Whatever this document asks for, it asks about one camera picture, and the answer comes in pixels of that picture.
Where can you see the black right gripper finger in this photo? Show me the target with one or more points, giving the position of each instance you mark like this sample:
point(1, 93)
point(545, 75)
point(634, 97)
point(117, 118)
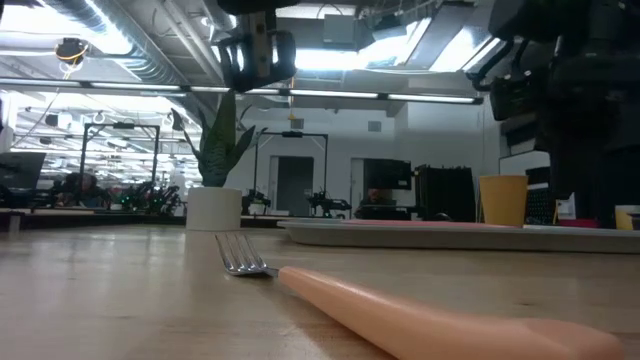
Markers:
point(580, 175)

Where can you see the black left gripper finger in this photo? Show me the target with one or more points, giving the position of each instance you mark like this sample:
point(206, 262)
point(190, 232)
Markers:
point(231, 60)
point(286, 52)

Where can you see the yellow cup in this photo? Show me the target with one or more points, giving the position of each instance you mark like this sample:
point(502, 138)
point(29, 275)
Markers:
point(503, 200)

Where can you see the black background robot arm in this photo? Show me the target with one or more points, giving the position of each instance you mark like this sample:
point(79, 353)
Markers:
point(327, 202)
point(256, 200)

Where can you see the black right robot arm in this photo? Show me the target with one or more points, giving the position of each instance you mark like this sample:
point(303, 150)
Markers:
point(575, 20)

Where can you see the pink plate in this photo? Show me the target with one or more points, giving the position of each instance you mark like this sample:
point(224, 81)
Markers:
point(425, 223)

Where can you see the grey serving tray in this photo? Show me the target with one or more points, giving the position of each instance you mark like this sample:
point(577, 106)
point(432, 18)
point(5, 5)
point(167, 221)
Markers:
point(425, 239)

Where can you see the red flat item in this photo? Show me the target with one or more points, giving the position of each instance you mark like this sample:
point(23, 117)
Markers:
point(577, 223)

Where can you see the black mesh chair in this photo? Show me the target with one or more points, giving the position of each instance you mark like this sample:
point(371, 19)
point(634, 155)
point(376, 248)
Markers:
point(539, 205)

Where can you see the small yellow container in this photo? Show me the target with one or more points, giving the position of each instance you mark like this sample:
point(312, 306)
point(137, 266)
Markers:
point(622, 218)

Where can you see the white whiteboard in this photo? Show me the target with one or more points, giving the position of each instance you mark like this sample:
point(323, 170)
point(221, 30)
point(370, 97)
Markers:
point(520, 162)

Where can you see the long ceiling light bar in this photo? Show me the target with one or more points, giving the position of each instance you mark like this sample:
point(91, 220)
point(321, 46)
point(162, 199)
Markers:
point(150, 86)

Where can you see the green snake plant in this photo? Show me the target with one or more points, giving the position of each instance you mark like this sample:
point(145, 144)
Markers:
point(220, 145)

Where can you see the grey door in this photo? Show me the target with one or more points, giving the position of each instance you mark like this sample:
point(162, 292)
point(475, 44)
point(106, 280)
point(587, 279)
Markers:
point(295, 185)

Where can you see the black cabinet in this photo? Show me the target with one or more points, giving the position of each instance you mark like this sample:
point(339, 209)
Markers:
point(445, 192)

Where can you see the white plant pot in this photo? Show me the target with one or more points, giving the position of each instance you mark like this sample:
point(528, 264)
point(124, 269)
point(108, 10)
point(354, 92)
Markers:
point(214, 210)

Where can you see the black screen on stand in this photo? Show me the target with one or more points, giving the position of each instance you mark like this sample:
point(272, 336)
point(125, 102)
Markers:
point(387, 174)

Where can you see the person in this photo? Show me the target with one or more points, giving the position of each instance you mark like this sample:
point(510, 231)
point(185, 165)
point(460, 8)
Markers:
point(82, 187)
point(376, 199)

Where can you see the background workbench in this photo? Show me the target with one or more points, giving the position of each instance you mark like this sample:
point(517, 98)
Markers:
point(75, 216)

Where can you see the black computer monitor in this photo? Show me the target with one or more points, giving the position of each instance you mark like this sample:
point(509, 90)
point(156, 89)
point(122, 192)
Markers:
point(20, 170)

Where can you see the black metal frame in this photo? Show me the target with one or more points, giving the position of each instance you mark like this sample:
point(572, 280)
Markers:
point(256, 165)
point(82, 160)

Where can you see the grey wall vent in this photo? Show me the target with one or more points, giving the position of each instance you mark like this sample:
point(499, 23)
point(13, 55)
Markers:
point(374, 125)

